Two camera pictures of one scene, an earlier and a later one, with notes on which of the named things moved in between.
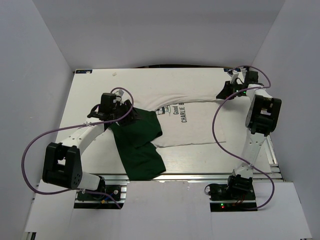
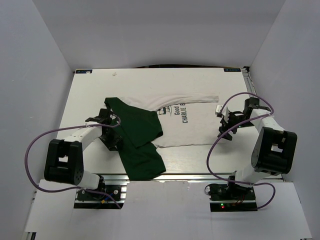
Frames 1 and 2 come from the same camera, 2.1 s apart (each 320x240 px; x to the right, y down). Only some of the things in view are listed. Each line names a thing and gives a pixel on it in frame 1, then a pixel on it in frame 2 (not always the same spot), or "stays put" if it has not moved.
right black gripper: x=226 y=91 to x=225 y=125
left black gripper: x=132 y=116 to x=117 y=139
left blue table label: x=83 y=71 stays put
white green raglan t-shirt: x=165 y=120 stays put
